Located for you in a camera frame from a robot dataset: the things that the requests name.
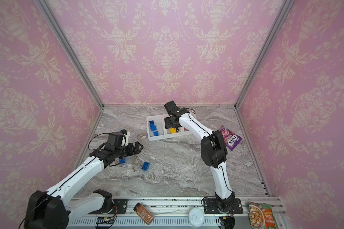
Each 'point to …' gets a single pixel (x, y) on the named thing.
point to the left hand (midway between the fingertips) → (138, 148)
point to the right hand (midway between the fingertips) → (172, 123)
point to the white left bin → (159, 121)
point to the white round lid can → (196, 217)
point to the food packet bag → (261, 215)
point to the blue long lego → (145, 166)
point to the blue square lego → (155, 133)
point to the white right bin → (185, 131)
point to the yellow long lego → (173, 130)
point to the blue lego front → (153, 127)
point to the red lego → (185, 130)
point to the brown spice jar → (145, 214)
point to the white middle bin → (168, 134)
